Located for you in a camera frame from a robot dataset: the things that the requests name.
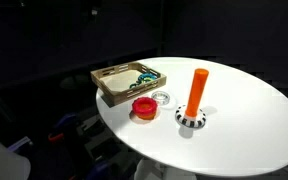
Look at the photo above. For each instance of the wooden slotted tray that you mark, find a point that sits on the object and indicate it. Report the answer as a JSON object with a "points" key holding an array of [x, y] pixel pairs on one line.
{"points": [[117, 81]]}

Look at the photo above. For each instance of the orange peg with white base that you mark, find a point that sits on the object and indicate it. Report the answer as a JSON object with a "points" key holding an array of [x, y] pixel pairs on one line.
{"points": [[197, 90]]}

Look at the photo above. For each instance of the white rounded object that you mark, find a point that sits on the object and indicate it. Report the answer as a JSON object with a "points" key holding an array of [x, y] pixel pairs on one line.
{"points": [[2, 160]]}

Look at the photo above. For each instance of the white table pedestal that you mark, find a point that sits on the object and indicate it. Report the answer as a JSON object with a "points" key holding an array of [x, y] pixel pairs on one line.
{"points": [[154, 171]]}

